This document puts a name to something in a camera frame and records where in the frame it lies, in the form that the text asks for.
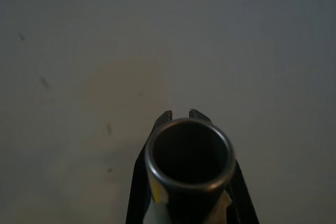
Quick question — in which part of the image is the black-stick broom with white head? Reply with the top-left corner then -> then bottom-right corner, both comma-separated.
143,118 -> 237,224

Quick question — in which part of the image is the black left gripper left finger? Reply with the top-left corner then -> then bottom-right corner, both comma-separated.
125,110 -> 173,224

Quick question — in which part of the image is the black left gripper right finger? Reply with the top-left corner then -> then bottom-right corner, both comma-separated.
188,108 -> 261,224

